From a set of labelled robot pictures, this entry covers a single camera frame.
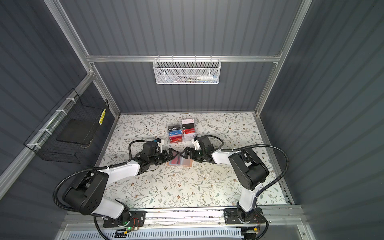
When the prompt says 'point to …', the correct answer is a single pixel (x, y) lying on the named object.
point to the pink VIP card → (187, 121)
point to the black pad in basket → (77, 131)
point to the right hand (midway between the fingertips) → (187, 157)
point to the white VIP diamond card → (189, 137)
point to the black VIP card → (174, 127)
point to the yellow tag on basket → (102, 117)
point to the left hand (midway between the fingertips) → (174, 154)
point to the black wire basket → (73, 106)
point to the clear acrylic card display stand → (184, 131)
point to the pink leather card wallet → (180, 160)
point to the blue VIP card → (175, 132)
